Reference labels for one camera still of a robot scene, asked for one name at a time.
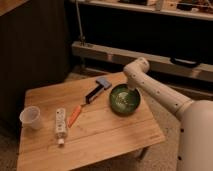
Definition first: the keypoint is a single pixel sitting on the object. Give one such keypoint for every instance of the green ceramic bowl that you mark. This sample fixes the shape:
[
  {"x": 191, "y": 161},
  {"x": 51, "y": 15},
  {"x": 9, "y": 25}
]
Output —
[{"x": 124, "y": 101}]

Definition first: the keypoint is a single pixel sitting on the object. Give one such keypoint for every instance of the black handle on shelf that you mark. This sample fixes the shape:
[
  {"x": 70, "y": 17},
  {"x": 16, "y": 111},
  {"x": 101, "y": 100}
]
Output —
[{"x": 184, "y": 63}]

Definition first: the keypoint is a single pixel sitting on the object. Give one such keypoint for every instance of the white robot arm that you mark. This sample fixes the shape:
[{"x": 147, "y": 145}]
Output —
[{"x": 196, "y": 117}]

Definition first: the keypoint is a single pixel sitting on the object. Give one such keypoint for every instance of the wooden table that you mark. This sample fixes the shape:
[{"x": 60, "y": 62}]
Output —
[{"x": 98, "y": 133}]

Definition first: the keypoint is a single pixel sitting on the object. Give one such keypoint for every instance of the white tube bottle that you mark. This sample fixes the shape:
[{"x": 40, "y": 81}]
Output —
[{"x": 60, "y": 126}]

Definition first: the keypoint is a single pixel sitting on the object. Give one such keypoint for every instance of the metal shelf rack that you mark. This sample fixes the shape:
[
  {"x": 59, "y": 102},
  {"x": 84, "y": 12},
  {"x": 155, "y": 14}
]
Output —
[{"x": 120, "y": 33}]

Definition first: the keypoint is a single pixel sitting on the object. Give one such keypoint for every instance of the clear plastic cup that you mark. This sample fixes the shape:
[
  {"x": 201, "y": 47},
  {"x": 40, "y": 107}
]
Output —
[{"x": 31, "y": 117}]

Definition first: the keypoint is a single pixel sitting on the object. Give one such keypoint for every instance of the orange carrot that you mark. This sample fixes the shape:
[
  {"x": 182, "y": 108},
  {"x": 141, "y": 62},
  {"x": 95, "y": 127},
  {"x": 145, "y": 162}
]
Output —
[{"x": 74, "y": 115}]

